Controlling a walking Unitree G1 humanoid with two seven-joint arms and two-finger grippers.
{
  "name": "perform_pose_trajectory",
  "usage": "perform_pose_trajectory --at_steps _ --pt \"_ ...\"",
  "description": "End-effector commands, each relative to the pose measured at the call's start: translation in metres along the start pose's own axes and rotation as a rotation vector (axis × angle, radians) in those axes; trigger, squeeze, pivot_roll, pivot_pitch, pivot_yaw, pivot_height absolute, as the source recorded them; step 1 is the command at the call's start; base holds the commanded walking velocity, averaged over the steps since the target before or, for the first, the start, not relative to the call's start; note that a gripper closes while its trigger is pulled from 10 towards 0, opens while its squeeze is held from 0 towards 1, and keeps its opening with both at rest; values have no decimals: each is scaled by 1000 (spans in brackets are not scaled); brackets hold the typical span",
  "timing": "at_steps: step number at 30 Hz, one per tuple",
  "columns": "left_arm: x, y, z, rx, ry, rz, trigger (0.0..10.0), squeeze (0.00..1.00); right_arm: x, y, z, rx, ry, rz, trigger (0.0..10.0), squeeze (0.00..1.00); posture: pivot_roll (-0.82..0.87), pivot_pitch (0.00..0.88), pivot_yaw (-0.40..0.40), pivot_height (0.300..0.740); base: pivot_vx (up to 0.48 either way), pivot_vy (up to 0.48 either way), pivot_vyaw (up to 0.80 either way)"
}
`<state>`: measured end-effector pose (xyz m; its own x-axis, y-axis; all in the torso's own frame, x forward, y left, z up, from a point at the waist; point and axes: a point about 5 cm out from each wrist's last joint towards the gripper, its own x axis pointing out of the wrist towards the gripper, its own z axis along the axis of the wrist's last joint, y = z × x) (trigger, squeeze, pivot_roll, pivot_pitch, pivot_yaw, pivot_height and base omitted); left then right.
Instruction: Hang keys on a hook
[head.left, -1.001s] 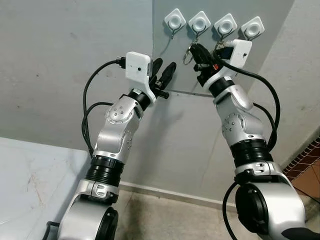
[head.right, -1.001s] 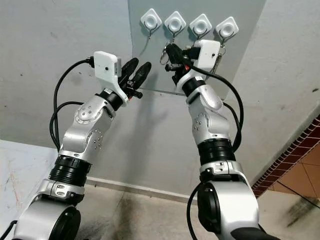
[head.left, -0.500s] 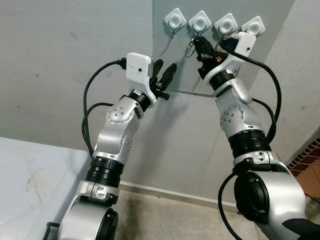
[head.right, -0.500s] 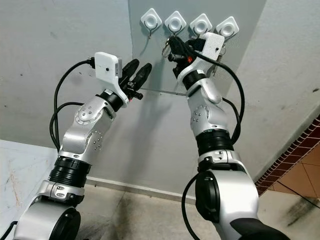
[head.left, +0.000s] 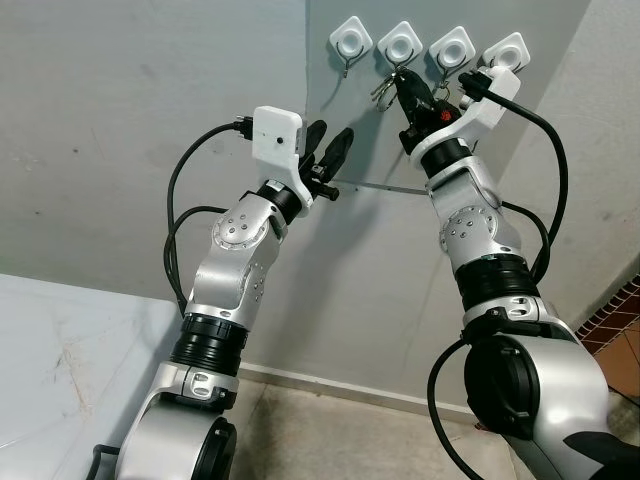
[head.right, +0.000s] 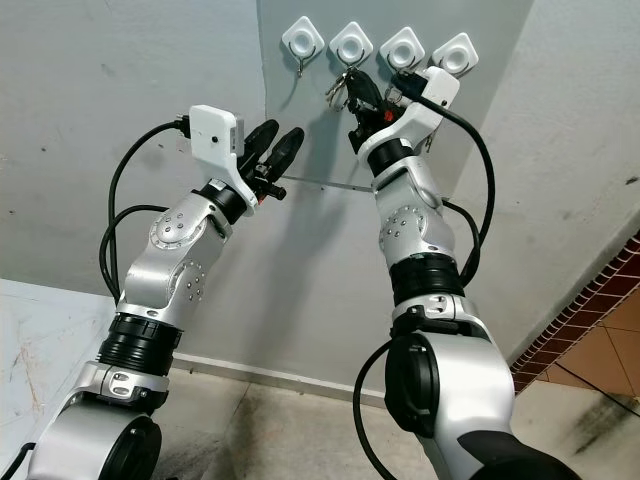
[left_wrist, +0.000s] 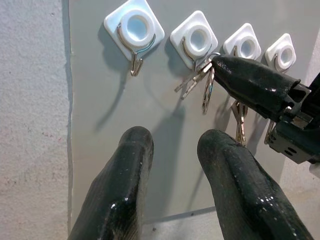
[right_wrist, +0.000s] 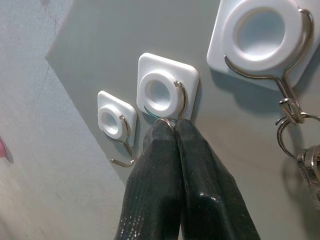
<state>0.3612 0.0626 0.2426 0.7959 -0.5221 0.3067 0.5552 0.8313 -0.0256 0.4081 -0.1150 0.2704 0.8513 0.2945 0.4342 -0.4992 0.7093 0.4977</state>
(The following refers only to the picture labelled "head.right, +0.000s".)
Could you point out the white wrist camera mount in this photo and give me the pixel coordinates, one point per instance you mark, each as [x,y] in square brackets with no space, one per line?
[215,133]
[425,105]

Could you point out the white square wall hook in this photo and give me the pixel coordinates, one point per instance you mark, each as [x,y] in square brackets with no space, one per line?
[455,55]
[352,45]
[402,49]
[302,39]

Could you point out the white folding table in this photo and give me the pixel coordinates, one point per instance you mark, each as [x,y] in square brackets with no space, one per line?
[50,370]

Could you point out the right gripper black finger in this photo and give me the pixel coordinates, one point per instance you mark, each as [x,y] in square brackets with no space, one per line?
[354,90]
[371,94]

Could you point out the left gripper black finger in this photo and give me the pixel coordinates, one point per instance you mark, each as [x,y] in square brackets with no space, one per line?
[285,150]
[258,140]

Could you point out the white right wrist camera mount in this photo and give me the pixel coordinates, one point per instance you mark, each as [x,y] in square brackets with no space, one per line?
[425,105]

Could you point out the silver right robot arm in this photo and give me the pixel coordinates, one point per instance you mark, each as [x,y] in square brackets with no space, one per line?
[450,380]

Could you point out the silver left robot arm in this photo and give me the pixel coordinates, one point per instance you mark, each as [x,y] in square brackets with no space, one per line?
[175,262]

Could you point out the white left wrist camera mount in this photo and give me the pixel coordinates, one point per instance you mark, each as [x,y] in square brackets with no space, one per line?
[215,133]

